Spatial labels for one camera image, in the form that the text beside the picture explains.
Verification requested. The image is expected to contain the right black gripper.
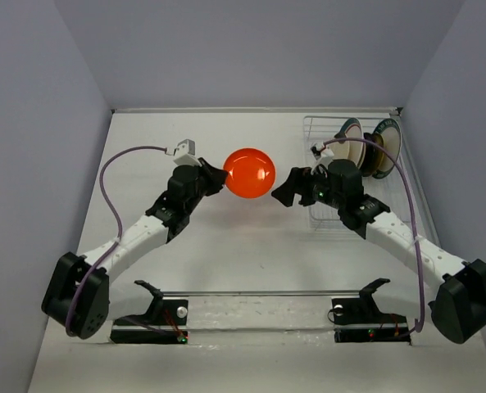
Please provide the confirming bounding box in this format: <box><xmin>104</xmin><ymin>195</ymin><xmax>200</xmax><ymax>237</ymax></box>
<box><xmin>270</xmin><ymin>164</ymin><xmax>344</xmax><ymax>210</ymax></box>

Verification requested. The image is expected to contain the orange plate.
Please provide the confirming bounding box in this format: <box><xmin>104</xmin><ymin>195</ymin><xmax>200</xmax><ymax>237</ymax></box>
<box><xmin>223</xmin><ymin>147</ymin><xmax>276</xmax><ymax>199</ymax></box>

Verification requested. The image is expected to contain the cream plate black brush mark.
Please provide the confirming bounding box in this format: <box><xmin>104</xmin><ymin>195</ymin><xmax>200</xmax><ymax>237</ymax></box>
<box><xmin>329</xmin><ymin>138</ymin><xmax>350</xmax><ymax>160</ymax></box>

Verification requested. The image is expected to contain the white plate teal red rim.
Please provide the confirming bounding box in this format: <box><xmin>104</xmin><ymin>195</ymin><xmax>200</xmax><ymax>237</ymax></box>
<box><xmin>335</xmin><ymin>118</ymin><xmax>366</xmax><ymax>168</ymax></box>

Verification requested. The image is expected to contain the brown yellow patterned plate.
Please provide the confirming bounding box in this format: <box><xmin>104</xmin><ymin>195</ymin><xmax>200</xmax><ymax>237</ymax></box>
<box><xmin>364</xmin><ymin>133</ymin><xmax>384</xmax><ymax>176</ymax></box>

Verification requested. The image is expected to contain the white plate dark green rim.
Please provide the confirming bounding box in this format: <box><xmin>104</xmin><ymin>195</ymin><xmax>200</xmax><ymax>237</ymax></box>
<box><xmin>373</xmin><ymin>119</ymin><xmax>402</xmax><ymax>179</ymax></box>

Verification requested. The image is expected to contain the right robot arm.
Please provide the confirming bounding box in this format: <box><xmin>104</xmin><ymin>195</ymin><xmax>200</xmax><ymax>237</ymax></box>
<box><xmin>271</xmin><ymin>160</ymin><xmax>486</xmax><ymax>344</ymax></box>

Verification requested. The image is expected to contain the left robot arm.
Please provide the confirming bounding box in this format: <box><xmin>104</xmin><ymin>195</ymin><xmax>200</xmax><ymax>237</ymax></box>
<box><xmin>41</xmin><ymin>158</ymin><xmax>228</xmax><ymax>339</ymax></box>

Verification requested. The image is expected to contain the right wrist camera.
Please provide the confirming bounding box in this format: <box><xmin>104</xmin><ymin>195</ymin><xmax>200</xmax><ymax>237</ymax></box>
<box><xmin>311</xmin><ymin>142</ymin><xmax>334</xmax><ymax>173</ymax></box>

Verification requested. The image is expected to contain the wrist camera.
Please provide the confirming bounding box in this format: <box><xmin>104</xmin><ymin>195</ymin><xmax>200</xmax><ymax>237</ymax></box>
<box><xmin>165</xmin><ymin>139</ymin><xmax>196</xmax><ymax>160</ymax></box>
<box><xmin>311</xmin><ymin>142</ymin><xmax>334</xmax><ymax>173</ymax></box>

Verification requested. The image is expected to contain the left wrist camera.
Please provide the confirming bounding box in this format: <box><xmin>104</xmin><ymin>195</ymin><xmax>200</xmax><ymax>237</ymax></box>
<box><xmin>165</xmin><ymin>139</ymin><xmax>196</xmax><ymax>160</ymax></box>

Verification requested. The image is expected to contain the white wire dish rack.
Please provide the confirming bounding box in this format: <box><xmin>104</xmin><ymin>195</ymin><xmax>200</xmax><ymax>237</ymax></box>
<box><xmin>302</xmin><ymin>115</ymin><xmax>432</xmax><ymax>234</ymax></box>

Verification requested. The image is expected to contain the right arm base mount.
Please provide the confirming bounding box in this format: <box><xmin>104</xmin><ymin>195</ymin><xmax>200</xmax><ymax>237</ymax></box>
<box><xmin>327</xmin><ymin>297</ymin><xmax>411</xmax><ymax>343</ymax></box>

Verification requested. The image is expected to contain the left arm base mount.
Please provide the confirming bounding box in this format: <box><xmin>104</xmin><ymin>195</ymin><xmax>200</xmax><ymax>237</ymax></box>
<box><xmin>109</xmin><ymin>298</ymin><xmax>188</xmax><ymax>345</ymax></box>

